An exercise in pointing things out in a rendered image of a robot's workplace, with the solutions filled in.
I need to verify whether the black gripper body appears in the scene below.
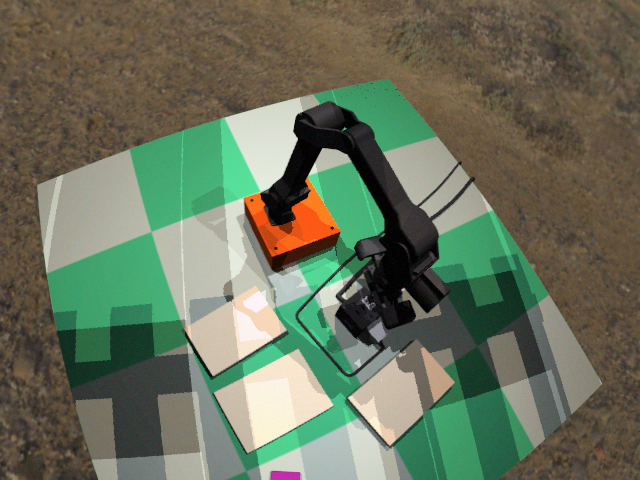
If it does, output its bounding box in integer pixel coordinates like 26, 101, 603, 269
354, 235, 416, 330

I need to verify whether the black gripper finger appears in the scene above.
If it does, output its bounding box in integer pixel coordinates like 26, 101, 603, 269
371, 291, 385, 306
364, 269, 376, 293

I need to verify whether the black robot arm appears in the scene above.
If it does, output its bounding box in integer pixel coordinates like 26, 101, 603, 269
260, 101, 451, 314

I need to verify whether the black cable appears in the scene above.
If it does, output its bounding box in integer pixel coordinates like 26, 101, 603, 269
295, 161, 462, 377

